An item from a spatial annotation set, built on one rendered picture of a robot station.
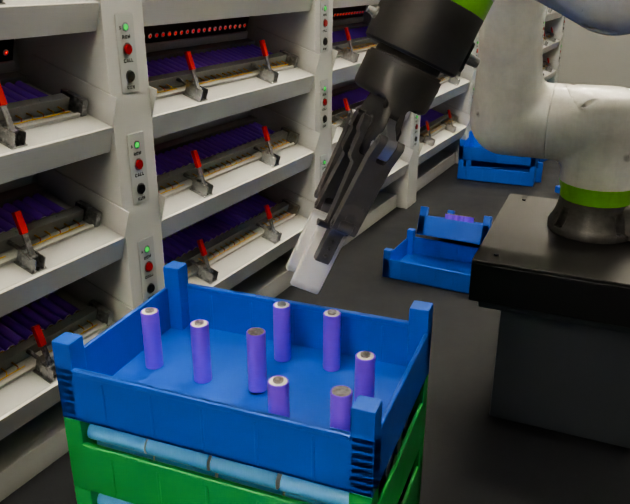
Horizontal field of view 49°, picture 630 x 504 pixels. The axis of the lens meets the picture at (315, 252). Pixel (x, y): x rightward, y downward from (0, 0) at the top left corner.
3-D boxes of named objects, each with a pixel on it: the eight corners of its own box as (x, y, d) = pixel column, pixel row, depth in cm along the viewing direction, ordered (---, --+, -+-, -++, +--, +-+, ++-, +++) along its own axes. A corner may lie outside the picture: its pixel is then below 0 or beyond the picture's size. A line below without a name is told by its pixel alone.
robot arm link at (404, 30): (372, -28, 65) (397, -28, 57) (476, 26, 69) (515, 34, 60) (344, 33, 67) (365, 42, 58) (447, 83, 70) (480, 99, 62)
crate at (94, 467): (424, 436, 75) (429, 371, 72) (369, 576, 58) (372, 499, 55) (182, 381, 85) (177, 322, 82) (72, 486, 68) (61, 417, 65)
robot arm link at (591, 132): (546, 180, 131) (560, 77, 124) (636, 190, 126) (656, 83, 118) (537, 201, 121) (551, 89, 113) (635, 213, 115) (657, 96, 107)
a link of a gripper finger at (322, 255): (349, 215, 66) (355, 225, 64) (326, 261, 68) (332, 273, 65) (335, 209, 66) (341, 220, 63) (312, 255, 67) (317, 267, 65)
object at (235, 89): (310, 92, 173) (325, 37, 166) (147, 140, 123) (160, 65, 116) (243, 61, 179) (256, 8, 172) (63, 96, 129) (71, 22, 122)
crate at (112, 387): (429, 371, 72) (434, 301, 69) (372, 499, 55) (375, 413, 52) (177, 322, 82) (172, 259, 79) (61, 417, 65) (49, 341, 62)
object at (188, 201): (310, 167, 180) (325, 117, 173) (156, 241, 130) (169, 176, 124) (246, 135, 186) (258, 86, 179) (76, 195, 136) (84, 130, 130)
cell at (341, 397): (348, 399, 55) (347, 465, 58) (355, 387, 57) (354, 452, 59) (326, 394, 56) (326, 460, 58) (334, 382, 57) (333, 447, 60)
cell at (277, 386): (293, 439, 61) (292, 375, 59) (285, 451, 59) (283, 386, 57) (274, 434, 62) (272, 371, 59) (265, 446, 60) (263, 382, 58)
